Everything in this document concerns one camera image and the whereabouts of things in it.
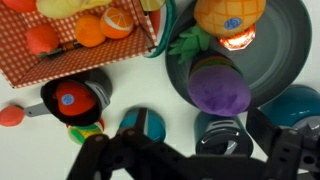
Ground teal kettle with handle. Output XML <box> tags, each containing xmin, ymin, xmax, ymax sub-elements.
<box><xmin>259</xmin><ymin>84</ymin><xmax>320</xmax><ymax>149</ymax></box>

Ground plush watermelon slice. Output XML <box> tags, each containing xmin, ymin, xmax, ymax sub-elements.
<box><xmin>139</xmin><ymin>0</ymin><xmax>176</xmax><ymax>58</ymax></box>

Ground grey round plate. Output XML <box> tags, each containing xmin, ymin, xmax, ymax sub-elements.
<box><xmin>164</xmin><ymin>0</ymin><xmax>313</xmax><ymax>109</ymax></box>

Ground red plush fruit in basket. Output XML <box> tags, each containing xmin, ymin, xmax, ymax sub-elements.
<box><xmin>25</xmin><ymin>24</ymin><xmax>59</xmax><ymax>55</ymax></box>

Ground red plush fruit on table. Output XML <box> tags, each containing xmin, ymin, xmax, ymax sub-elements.
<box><xmin>0</xmin><ymin>106</ymin><xmax>25</xmax><ymax>127</ymax></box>

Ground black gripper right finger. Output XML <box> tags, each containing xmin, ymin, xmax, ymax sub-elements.
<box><xmin>246</xmin><ymin>109</ymin><xmax>303</xmax><ymax>180</ymax></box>

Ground plush whole orange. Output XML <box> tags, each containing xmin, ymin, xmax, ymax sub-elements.
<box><xmin>75</xmin><ymin>14</ymin><xmax>106</xmax><ymax>47</ymax></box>

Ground yellow plush banana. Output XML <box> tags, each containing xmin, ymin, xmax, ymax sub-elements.
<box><xmin>36</xmin><ymin>0</ymin><xmax>113</xmax><ymax>19</ymax></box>

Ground purple plush toy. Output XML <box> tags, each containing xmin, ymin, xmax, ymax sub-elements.
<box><xmin>188</xmin><ymin>65</ymin><xmax>251</xmax><ymax>116</ymax></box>

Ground plush pineapple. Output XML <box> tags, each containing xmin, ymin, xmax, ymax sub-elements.
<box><xmin>168</xmin><ymin>0</ymin><xmax>267</xmax><ymax>64</ymax></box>

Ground plush orange half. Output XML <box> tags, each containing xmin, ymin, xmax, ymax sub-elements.
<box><xmin>100</xmin><ymin>7</ymin><xmax>134</xmax><ymax>39</ymax></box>

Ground black frying pan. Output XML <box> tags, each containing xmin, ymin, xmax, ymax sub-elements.
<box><xmin>24</xmin><ymin>68</ymin><xmax>113</xmax><ymax>126</ymax></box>

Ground stacked colourful cups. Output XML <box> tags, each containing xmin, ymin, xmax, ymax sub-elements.
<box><xmin>188</xmin><ymin>51</ymin><xmax>243</xmax><ymax>76</ymax></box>

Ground red plush tomato in pan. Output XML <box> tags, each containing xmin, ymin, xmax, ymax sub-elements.
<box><xmin>55</xmin><ymin>82</ymin><xmax>96</xmax><ymax>116</ymax></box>

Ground red checkered basket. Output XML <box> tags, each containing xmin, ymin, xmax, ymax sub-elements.
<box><xmin>0</xmin><ymin>0</ymin><xmax>158</xmax><ymax>88</ymax></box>

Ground teal small saucepan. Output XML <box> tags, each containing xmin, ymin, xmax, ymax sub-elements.
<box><xmin>119</xmin><ymin>107</ymin><xmax>166</xmax><ymax>142</ymax></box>

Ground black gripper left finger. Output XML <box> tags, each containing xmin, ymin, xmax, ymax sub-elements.
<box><xmin>67</xmin><ymin>127</ymin><xmax>147</xmax><ymax>180</ymax></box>

